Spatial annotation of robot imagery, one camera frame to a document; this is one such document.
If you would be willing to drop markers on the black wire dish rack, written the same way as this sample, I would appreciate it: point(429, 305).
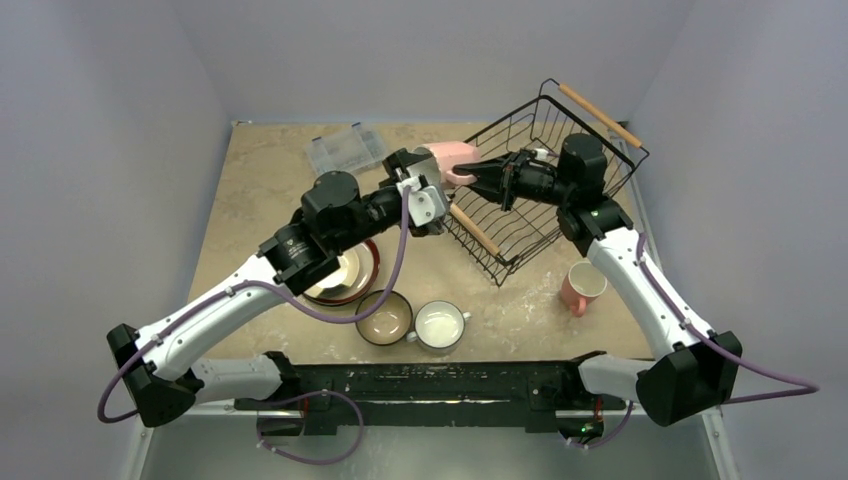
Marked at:
point(598, 157)

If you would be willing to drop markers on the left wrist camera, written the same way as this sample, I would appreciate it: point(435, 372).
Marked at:
point(427, 205)

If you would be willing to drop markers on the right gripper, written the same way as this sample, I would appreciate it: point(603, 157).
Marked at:
point(509, 179)

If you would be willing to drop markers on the white two-handled soup cup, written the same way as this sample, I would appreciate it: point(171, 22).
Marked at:
point(438, 327)

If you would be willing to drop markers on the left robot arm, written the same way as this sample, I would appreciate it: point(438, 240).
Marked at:
point(164, 366)

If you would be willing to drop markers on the salmon pink mug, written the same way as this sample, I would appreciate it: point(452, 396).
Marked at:
point(583, 284)

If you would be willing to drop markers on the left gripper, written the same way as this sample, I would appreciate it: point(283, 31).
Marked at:
point(398, 166)

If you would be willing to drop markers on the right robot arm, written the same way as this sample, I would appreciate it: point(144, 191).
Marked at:
point(693, 368)

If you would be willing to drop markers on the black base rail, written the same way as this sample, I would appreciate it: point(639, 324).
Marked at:
point(536, 396)

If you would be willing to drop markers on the brown bowl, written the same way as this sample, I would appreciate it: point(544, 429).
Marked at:
point(389, 324)

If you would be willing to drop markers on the red black lacquer plate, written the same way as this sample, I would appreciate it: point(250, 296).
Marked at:
point(368, 278)

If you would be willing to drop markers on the light pink faceted mug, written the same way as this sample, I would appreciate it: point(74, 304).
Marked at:
point(448, 155)

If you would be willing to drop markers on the clear plastic organizer box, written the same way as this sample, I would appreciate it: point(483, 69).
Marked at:
point(354, 149)

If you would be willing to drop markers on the beige round plate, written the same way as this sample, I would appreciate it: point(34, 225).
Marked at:
point(344, 275)

